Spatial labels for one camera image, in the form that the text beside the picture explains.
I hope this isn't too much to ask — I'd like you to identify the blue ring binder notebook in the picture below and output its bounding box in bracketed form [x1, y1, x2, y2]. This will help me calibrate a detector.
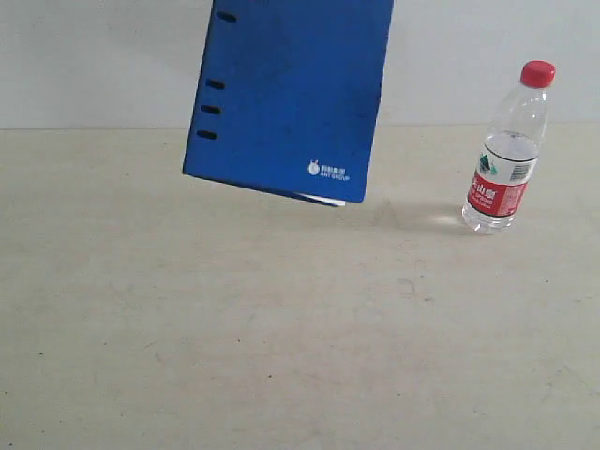
[182, 0, 394, 204]

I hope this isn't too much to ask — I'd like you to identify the clear plastic water bottle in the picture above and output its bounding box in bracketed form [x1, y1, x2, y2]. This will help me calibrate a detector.
[462, 60, 556, 234]

